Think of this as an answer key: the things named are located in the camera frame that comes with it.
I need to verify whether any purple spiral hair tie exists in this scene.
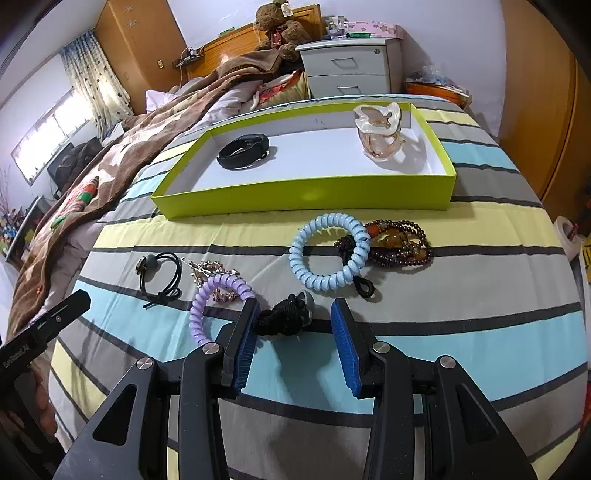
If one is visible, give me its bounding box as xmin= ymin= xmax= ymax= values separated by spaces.
xmin=188 ymin=272 xmax=257 ymax=348

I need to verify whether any blue spiral hair tie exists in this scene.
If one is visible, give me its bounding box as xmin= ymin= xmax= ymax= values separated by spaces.
xmin=288 ymin=212 xmax=373 ymax=293

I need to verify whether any rose-gold beaded hair clip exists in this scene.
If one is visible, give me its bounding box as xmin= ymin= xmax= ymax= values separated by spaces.
xmin=181 ymin=257 xmax=240 ymax=303

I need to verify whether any brown bead bracelet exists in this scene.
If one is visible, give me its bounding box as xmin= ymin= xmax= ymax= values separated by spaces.
xmin=334 ymin=218 xmax=435 ymax=298

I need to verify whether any pink button black hair tie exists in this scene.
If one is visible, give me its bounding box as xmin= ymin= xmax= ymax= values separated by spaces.
xmin=134 ymin=250 xmax=184 ymax=310

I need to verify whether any black smart watch band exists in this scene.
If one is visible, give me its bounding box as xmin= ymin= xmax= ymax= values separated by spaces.
xmin=216 ymin=134 xmax=270 ymax=170

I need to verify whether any clear rose-gold hair claw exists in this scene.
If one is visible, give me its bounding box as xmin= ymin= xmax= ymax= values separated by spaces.
xmin=353 ymin=102 xmax=405 ymax=162

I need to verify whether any person's left hand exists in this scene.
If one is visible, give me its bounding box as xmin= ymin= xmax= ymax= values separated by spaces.
xmin=30 ymin=366 xmax=57 ymax=436

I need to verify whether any striped tablecloth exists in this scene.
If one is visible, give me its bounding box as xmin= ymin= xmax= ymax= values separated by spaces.
xmin=48 ymin=100 xmax=588 ymax=479

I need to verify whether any lime green shallow box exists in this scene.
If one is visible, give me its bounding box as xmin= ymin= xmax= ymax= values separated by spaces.
xmin=151 ymin=97 xmax=457 ymax=219

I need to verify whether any brown fleece blanket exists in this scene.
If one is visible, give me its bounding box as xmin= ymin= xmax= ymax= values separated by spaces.
xmin=4 ymin=48 xmax=297 ymax=342

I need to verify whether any white paper roll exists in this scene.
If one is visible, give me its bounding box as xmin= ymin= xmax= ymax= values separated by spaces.
xmin=554 ymin=216 xmax=582 ymax=262

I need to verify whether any yellow mattress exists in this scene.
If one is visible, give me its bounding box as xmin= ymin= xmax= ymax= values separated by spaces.
xmin=256 ymin=70 xmax=311 ymax=109

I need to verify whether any dotted curtain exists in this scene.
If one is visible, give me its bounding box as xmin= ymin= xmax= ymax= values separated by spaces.
xmin=59 ymin=30 xmax=133 ymax=139

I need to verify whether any orange basket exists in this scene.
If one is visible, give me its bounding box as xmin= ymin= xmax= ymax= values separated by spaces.
xmin=404 ymin=79 xmax=473 ymax=109

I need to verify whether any wooden headboard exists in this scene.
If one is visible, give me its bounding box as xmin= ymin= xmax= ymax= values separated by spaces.
xmin=184 ymin=4 xmax=325 ymax=79

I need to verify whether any grey drawer nightstand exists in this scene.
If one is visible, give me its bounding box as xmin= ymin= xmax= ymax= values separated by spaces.
xmin=297 ymin=38 xmax=404 ymax=98

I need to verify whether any wooden door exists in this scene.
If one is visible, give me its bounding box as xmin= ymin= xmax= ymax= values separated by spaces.
xmin=499 ymin=1 xmax=590 ymax=231

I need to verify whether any brown teddy bear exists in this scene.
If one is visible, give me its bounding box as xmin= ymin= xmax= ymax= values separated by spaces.
xmin=253 ymin=1 xmax=311 ymax=62

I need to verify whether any wooden wardrobe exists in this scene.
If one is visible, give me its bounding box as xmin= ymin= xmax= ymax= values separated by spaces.
xmin=94 ymin=0 xmax=186 ymax=114

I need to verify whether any pink floral box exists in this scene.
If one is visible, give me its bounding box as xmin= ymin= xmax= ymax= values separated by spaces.
xmin=346 ymin=21 xmax=405 ymax=40

